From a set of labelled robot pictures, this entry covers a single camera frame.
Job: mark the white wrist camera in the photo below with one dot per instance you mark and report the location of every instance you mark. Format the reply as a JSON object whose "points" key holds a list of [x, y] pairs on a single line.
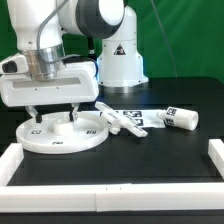
{"points": [[16, 64]]}

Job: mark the white cross-shaped table base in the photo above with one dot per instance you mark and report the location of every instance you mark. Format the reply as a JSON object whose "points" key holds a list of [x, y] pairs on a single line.
{"points": [[119, 121]]}

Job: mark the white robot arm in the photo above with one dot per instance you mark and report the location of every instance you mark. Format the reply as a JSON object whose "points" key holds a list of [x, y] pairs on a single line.
{"points": [[42, 74]]}

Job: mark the white right fence bar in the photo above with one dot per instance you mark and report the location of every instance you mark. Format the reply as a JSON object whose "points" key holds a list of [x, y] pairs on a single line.
{"points": [[216, 153]]}

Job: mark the white fence bar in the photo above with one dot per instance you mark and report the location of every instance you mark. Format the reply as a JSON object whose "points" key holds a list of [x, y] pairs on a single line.
{"points": [[216, 153], [9, 162], [103, 198]]}

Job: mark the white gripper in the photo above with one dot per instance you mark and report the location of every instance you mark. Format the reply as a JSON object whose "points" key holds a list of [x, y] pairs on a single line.
{"points": [[75, 83]]}

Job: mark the white marker sheet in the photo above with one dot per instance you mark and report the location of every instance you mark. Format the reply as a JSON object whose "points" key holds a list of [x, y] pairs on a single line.
{"points": [[143, 118]]}

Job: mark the white round table top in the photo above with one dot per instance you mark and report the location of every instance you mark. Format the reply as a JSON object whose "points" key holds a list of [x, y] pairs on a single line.
{"points": [[56, 134]]}

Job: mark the white front fence bar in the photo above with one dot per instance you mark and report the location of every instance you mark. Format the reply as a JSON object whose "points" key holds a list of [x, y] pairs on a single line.
{"points": [[103, 198]]}

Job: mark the white left fence bar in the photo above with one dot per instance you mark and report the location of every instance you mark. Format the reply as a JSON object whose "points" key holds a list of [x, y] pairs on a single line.
{"points": [[9, 162]]}

